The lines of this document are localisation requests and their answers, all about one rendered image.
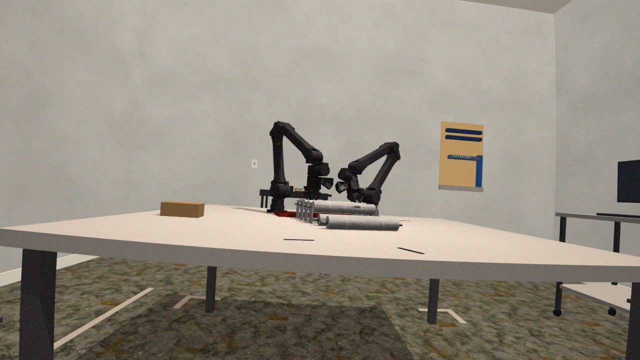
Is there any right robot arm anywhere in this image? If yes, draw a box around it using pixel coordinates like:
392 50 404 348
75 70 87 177
266 121 334 213

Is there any brown cardboard box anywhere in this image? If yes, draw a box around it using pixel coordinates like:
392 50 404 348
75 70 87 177
160 201 205 218

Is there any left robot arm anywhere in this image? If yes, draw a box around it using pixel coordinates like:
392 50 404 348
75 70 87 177
335 142 401 206

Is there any red scrap tray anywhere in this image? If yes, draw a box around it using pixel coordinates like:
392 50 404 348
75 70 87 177
274 210 352 218

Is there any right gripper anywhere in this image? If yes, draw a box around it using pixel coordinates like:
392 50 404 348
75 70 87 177
303 175 321 201

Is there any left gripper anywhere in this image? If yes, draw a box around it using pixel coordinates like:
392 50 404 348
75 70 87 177
347 182 365 203

